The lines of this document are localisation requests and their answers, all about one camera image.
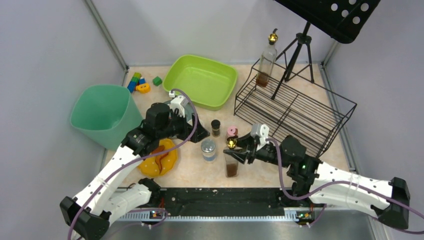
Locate gold top oil bottle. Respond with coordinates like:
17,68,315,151
224,136,239,178
256,28,279,88

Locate silver lid blue label jar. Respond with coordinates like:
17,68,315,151
200,139,217,163

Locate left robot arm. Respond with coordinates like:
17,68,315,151
59,99,210,240

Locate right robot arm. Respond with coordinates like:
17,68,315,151
223,135,410,230

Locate pink lid spice jar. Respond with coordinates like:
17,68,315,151
226,125,238,139

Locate black lid spice jar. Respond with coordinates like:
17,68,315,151
211,119,221,137

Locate grey-blue plate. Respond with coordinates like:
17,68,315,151
171,103,194,125

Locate brown food scraps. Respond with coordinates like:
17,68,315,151
151,145,169,174

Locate yellow scalloped plate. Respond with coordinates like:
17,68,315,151
137,149,178,178

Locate orange toy piece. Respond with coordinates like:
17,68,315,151
135,83,151,94

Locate green toy cube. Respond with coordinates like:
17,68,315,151
152,76,163,86

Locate green plastic basin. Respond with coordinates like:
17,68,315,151
162,54,238,111

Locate stacked toy blocks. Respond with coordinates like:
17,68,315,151
127,72,146,93

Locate teal trash bin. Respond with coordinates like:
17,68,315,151
69,84,143,151

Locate black tripod stand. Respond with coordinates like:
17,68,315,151
271,21,315,100

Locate black perforated tray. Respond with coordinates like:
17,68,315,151
277,0,380,44

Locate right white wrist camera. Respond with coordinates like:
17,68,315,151
250,123,270,148

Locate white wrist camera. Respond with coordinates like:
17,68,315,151
250,123,270,148
168,90,189,118

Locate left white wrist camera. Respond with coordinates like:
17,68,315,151
168,90,189,118

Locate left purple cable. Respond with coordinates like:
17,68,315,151
67,87,200,240

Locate purple cable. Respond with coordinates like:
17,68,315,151
266,137,424,236
67,87,200,240

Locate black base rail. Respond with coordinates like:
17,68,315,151
119,187,323,223

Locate black wire rack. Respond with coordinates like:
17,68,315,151
233,61,357,157

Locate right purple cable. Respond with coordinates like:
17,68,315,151
266,137,424,236

